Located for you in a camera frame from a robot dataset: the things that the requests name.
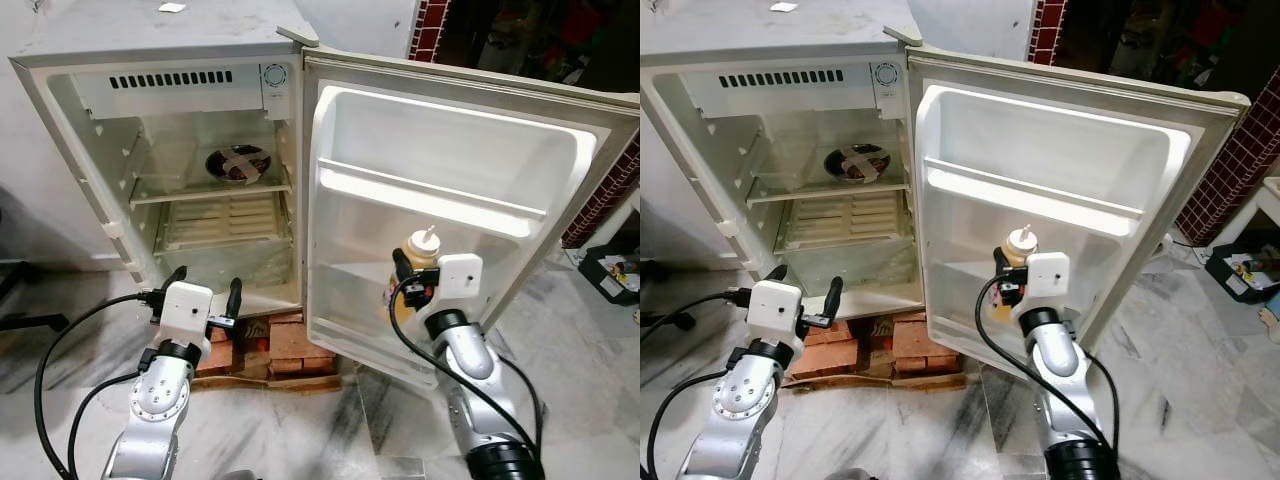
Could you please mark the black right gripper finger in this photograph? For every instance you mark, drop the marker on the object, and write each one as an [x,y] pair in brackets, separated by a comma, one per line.
[1001,262]
[402,266]

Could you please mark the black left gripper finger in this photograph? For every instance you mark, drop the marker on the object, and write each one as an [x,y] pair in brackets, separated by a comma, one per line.
[833,296]
[235,298]
[175,279]
[776,275]

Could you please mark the yellow mustard squeeze bottle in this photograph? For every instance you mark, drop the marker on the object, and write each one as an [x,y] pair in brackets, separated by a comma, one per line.
[420,250]
[1020,248]

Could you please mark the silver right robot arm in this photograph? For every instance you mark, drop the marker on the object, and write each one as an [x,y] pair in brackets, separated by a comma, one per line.
[1050,350]
[465,350]

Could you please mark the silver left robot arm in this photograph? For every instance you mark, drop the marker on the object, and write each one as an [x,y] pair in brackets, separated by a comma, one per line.
[160,400]
[745,400]

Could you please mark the clear glass fridge shelf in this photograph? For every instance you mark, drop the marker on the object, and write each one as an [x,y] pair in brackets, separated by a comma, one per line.
[180,190]
[800,190]

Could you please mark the white fridge door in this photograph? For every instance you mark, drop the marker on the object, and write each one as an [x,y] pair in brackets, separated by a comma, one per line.
[1050,130]
[450,130]

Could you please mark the white fridge body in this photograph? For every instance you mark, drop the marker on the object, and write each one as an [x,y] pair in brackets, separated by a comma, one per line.
[760,35]
[150,35]

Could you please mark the orange clay brick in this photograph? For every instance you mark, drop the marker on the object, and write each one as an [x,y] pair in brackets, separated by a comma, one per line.
[820,350]
[300,345]
[220,355]
[925,350]

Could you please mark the light wooden board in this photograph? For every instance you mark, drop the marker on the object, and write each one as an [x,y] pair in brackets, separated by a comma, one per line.
[280,382]
[880,383]

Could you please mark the dark round bowl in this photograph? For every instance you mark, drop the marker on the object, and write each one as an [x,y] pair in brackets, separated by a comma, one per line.
[856,163]
[238,165]

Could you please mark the black plastic bin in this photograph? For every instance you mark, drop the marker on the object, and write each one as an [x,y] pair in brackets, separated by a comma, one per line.
[598,285]
[1225,280]

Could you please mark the red tiled pillar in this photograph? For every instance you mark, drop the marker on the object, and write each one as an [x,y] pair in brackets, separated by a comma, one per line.
[428,25]
[1047,30]
[1230,170]
[605,200]

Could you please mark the small white paper slip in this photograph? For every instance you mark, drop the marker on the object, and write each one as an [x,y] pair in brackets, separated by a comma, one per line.
[784,7]
[172,8]

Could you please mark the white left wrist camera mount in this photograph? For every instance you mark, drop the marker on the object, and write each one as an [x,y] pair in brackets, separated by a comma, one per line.
[185,312]
[775,312]

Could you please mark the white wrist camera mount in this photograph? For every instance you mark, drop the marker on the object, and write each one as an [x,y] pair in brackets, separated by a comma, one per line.
[185,312]
[1048,283]
[460,285]
[775,312]

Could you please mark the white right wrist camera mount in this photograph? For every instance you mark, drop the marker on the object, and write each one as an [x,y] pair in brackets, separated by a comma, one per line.
[1048,283]
[460,285]

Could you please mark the white fridge door shelf rail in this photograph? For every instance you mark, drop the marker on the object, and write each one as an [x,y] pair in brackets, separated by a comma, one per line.
[1030,195]
[430,195]

